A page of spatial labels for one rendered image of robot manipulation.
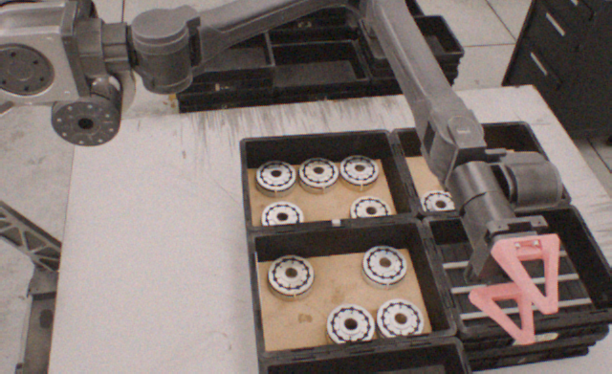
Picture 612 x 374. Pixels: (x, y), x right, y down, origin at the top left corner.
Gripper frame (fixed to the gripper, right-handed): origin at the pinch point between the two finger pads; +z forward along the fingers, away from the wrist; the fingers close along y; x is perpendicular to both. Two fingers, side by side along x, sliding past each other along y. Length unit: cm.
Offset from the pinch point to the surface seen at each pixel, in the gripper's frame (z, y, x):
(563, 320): -23, 52, -38
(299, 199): -70, 62, 10
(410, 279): -43, 62, -12
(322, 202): -69, 62, 4
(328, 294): -42, 62, 8
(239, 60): -177, 95, 18
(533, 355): -24, 69, -38
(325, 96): -159, 103, -17
